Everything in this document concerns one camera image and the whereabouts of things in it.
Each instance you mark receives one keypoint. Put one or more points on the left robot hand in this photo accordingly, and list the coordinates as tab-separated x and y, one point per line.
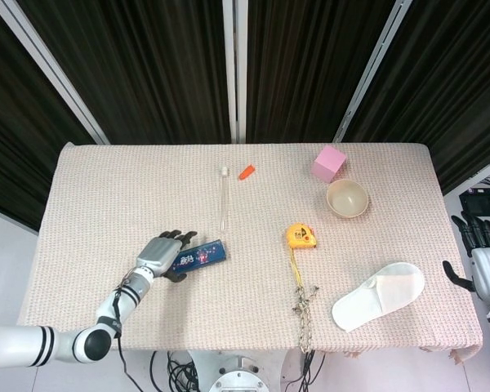
157	255

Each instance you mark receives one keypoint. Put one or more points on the blue box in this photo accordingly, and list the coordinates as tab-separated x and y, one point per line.
206	254

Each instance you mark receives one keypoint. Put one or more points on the metal robot base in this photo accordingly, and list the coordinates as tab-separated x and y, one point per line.
237	375

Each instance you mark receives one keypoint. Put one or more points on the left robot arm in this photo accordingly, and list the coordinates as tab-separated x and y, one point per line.
65	341

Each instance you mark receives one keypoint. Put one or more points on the clear glass test tube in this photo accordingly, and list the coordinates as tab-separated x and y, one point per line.
224	196

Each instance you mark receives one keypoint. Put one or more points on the pink woven tablecloth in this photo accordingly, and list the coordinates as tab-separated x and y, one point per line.
237	310

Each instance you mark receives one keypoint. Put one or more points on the white slipper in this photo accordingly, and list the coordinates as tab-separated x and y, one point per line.
379	296

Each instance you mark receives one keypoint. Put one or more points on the orange rubber finger cot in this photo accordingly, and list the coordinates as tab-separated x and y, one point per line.
247	172

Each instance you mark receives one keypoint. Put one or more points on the yellow tape measure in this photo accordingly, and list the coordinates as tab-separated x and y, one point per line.
300	237

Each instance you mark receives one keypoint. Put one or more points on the beige bowl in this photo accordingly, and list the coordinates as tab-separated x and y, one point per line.
347	200

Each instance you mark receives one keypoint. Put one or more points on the pink foam cube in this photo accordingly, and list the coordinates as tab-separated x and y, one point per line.
327	163

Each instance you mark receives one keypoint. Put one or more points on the white frame post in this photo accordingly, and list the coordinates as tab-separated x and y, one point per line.
234	73
371	65
473	176
53	65

